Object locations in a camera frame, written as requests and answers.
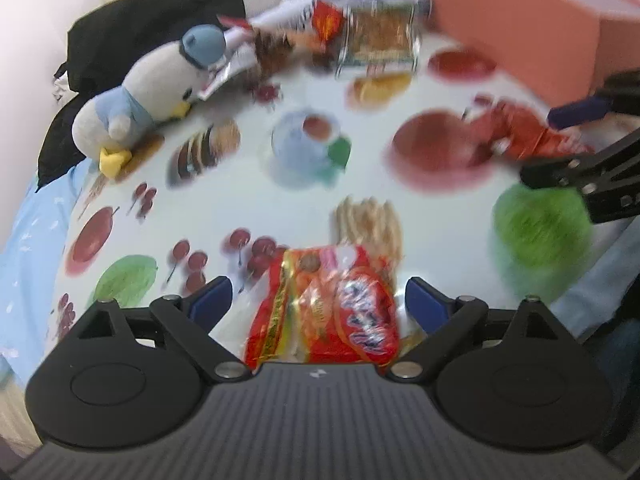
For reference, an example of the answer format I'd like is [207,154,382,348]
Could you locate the red snack packets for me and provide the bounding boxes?
[469,100,594,162]

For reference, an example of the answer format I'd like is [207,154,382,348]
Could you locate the red yellow cracker bag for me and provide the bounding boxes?
[243,245,400,370]

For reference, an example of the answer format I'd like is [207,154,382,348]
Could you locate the green edged pickle snack pack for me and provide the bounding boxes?
[335,3,420,77]

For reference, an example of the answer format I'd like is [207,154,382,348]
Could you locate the brown white snack bag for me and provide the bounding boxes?
[198,15,298,101]

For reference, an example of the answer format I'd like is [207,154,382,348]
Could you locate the pink cardboard box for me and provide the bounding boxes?
[432,0,639,106]

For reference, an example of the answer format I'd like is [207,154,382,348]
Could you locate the fruit print tablecloth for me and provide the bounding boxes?
[49,29,601,361]

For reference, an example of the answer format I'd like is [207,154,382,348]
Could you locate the light blue bed sheet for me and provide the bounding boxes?
[0,160,91,387]

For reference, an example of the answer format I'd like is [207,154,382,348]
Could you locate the penguin plush toy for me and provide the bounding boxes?
[72,25,227,179]

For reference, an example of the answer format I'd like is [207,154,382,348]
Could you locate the small red snack packet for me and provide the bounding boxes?
[311,0,345,44]

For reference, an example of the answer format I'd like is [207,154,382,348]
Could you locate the black jacket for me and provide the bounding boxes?
[37,0,245,188]

